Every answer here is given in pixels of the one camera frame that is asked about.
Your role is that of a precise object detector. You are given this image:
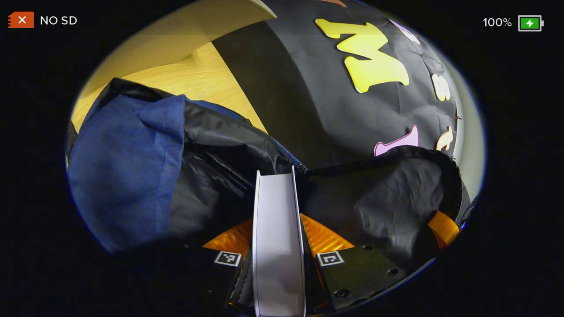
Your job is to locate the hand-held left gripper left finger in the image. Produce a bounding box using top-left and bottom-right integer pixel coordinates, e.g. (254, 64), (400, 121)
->
(185, 218), (255, 317)

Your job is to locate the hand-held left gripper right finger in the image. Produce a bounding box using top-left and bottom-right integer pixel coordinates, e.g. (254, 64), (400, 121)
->
(300, 214), (408, 315)

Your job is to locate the white cover book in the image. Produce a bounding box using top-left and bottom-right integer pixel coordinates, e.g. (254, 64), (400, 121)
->
(252, 166), (307, 317)

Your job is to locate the blue schoolbag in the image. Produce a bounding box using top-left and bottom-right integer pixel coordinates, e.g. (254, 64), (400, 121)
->
(66, 78), (472, 265)

